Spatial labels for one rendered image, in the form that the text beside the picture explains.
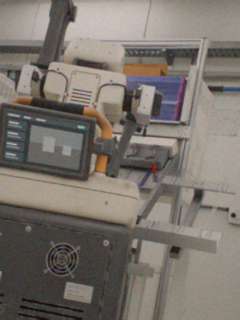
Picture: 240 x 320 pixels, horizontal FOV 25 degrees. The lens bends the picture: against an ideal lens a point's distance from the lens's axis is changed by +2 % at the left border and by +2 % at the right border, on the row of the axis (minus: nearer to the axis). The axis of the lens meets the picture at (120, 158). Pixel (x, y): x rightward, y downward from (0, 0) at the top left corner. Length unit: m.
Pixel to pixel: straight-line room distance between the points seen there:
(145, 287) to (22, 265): 1.30
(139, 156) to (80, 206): 1.44
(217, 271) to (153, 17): 2.30
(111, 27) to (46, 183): 3.82
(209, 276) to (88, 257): 2.91
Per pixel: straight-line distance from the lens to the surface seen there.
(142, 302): 2.70
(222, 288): 4.27
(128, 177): 2.80
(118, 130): 3.08
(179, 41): 3.20
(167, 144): 2.89
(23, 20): 5.72
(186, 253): 2.39
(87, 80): 1.90
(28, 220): 1.47
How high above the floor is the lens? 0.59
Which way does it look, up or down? 11 degrees up
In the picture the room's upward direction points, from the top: 11 degrees clockwise
